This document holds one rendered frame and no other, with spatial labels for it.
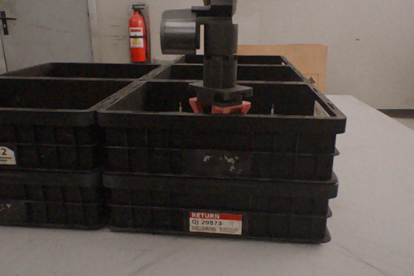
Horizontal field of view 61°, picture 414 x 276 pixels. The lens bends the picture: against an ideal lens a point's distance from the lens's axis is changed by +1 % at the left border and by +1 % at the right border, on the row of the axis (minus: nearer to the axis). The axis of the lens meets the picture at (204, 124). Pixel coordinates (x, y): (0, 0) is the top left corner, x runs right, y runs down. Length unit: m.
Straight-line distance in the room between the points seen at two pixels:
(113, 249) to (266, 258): 0.26
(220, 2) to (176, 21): 0.08
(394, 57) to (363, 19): 0.54
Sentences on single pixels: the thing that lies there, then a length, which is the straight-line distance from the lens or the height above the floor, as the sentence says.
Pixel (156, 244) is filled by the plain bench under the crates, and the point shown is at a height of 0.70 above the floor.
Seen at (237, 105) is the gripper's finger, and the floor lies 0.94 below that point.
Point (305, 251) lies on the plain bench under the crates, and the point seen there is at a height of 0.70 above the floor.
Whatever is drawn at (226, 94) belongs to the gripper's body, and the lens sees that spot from 0.56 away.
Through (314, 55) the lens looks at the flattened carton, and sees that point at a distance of 3.78.
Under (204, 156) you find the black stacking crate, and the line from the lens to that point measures 0.57.
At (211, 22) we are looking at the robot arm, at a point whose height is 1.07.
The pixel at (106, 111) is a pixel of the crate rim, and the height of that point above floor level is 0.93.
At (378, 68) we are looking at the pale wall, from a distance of 4.21.
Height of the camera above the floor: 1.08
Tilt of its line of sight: 17 degrees down
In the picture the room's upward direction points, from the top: straight up
